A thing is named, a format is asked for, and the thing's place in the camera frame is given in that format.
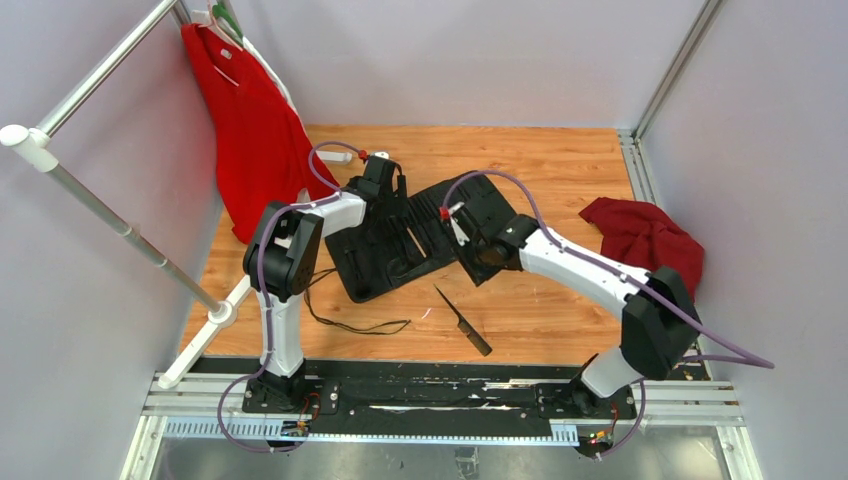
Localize black makeup brush roll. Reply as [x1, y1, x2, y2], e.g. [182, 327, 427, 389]
[325, 176, 517, 303]

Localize black comb brush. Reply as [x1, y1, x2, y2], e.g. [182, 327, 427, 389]
[434, 286, 493, 357]

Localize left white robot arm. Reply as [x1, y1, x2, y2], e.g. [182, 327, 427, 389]
[243, 151, 406, 413]

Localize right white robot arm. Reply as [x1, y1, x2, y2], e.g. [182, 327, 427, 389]
[441, 202, 701, 417]

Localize red hanging shirt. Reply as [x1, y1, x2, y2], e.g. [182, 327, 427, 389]
[181, 24, 338, 244]

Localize dark red crumpled cloth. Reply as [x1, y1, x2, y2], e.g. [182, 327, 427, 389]
[579, 197, 705, 297]

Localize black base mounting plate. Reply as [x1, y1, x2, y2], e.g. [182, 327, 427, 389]
[242, 360, 637, 439]

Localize green white hangers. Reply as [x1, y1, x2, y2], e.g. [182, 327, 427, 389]
[189, 1, 244, 50]

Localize metal clothes rack pole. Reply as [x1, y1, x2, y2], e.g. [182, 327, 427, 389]
[1, 1, 221, 390]

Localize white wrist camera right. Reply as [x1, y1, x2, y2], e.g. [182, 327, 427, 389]
[439, 202, 470, 247]

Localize black tie cord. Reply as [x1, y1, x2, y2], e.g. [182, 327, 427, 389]
[304, 268, 412, 337]

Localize aluminium frame post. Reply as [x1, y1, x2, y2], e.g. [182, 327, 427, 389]
[632, 0, 725, 143]

